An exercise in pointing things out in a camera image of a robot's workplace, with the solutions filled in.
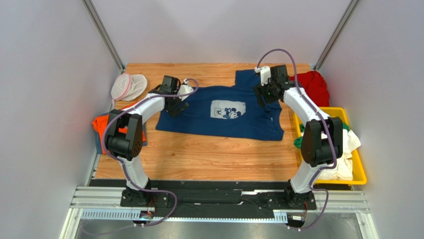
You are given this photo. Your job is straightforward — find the navy blue t shirt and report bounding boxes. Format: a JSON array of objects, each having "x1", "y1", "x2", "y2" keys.
[{"x1": 156, "y1": 70, "x2": 284, "y2": 141}]

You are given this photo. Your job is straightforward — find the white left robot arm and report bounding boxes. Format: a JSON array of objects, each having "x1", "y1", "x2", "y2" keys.
[{"x1": 101, "y1": 76, "x2": 197, "y2": 207}]

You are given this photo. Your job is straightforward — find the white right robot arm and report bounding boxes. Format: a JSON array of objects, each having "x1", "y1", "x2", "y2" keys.
[{"x1": 253, "y1": 65, "x2": 343, "y2": 208}]

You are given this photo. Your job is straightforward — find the red crumpled t shirt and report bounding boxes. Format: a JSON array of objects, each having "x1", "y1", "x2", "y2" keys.
[{"x1": 297, "y1": 71, "x2": 330, "y2": 107}]

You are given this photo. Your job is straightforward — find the white mesh laundry bag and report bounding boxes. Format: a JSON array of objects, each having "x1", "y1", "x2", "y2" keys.
[{"x1": 111, "y1": 73, "x2": 148, "y2": 102}]

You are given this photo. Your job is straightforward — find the green t shirt in bin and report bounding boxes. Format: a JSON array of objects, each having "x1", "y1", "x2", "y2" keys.
[{"x1": 294, "y1": 123, "x2": 350, "y2": 148}]

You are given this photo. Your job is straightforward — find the orange folded t shirt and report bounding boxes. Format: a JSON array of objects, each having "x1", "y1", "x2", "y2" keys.
[{"x1": 92, "y1": 103, "x2": 146, "y2": 152}]

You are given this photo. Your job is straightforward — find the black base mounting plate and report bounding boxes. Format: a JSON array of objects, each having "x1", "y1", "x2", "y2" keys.
[{"x1": 89, "y1": 179, "x2": 352, "y2": 220}]

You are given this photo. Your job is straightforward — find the white t shirt in bin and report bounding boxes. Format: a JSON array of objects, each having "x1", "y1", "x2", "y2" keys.
[{"x1": 318, "y1": 123, "x2": 361, "y2": 181}]

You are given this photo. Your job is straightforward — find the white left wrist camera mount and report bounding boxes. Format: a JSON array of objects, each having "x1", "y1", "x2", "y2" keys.
[{"x1": 177, "y1": 79, "x2": 196, "y2": 101}]

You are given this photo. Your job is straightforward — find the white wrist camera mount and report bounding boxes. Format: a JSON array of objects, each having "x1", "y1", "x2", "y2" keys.
[
  {"x1": 177, "y1": 79, "x2": 196, "y2": 101},
  {"x1": 254, "y1": 66, "x2": 271, "y2": 86}
]

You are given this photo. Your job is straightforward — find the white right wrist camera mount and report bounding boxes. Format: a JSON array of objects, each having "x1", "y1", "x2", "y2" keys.
[{"x1": 254, "y1": 66, "x2": 271, "y2": 86}]

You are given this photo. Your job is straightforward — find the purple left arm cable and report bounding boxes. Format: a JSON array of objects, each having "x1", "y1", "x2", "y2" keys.
[{"x1": 102, "y1": 78, "x2": 200, "y2": 228}]

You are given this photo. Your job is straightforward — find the right aluminium corner post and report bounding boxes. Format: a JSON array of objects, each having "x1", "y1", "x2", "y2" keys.
[{"x1": 313, "y1": 0, "x2": 361, "y2": 71}]

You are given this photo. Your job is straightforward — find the aluminium corner post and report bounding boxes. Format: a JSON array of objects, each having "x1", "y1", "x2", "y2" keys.
[
  {"x1": 313, "y1": 0, "x2": 361, "y2": 71},
  {"x1": 82, "y1": 0, "x2": 125, "y2": 73}
]

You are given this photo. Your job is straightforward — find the left aluminium corner post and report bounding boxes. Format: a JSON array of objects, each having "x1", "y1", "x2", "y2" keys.
[{"x1": 82, "y1": 0, "x2": 125, "y2": 73}]

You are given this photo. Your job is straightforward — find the aluminium frame rail front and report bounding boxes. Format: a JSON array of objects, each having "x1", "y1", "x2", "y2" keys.
[{"x1": 60, "y1": 180, "x2": 378, "y2": 239}]

